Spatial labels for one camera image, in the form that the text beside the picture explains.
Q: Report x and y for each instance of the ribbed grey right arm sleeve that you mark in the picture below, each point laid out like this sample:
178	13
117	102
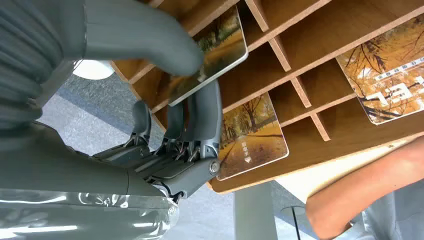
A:
26	49

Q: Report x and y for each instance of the wooden card slot organizer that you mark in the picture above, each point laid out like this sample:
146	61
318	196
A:
331	39

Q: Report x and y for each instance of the autumn branches card white print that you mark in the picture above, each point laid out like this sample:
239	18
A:
391	82

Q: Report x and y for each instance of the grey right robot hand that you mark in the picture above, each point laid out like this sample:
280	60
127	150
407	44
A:
82	198

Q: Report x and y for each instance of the white round object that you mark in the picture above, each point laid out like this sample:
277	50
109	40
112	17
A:
92	69

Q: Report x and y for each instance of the grey table leg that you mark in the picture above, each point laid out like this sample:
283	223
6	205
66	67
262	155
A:
255	212

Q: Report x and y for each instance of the person's torso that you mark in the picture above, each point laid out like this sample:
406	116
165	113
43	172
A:
397	215

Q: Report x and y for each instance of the autumn path photo card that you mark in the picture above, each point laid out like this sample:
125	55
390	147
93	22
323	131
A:
255	145

